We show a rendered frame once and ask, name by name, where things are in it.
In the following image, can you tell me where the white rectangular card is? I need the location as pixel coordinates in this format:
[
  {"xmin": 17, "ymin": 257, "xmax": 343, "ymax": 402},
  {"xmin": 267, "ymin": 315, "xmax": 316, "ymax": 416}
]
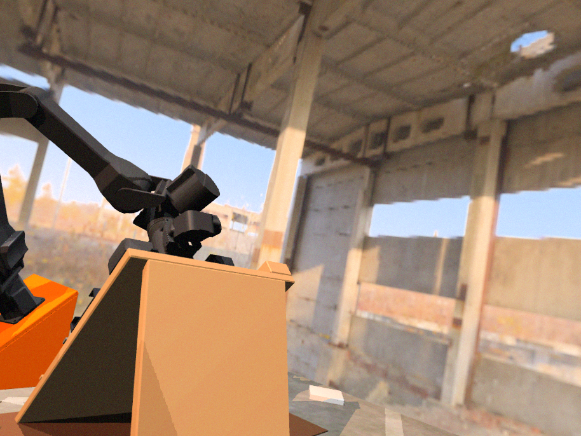
[{"xmin": 309, "ymin": 385, "xmax": 344, "ymax": 405}]

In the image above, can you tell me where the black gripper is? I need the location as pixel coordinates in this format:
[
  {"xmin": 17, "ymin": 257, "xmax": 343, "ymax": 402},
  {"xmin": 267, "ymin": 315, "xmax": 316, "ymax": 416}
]
[{"xmin": 108, "ymin": 220, "xmax": 235, "ymax": 274}]

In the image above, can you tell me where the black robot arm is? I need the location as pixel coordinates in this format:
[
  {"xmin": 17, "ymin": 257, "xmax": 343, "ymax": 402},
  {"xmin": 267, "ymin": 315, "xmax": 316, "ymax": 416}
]
[{"xmin": 0, "ymin": 83, "xmax": 222, "ymax": 325}]

